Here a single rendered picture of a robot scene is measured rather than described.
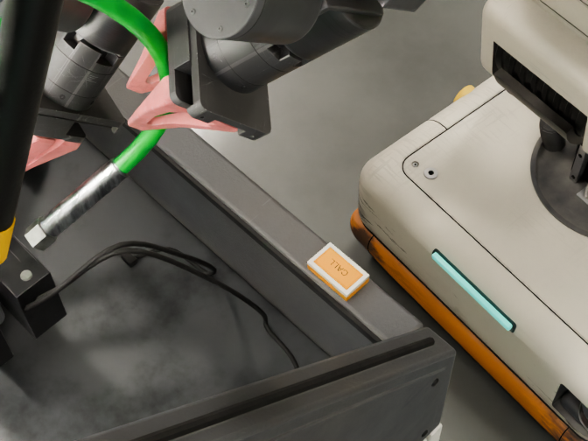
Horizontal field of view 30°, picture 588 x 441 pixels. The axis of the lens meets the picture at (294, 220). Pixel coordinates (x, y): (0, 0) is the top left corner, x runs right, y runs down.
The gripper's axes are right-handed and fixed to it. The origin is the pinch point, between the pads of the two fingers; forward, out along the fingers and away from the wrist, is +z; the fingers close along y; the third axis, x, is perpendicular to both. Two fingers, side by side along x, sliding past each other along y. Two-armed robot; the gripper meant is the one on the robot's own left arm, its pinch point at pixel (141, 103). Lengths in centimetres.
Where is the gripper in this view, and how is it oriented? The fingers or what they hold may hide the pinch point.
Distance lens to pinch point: 78.9
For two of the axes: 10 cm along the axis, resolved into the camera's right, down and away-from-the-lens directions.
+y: 0.9, 9.3, -3.6
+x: 6.7, 2.1, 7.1
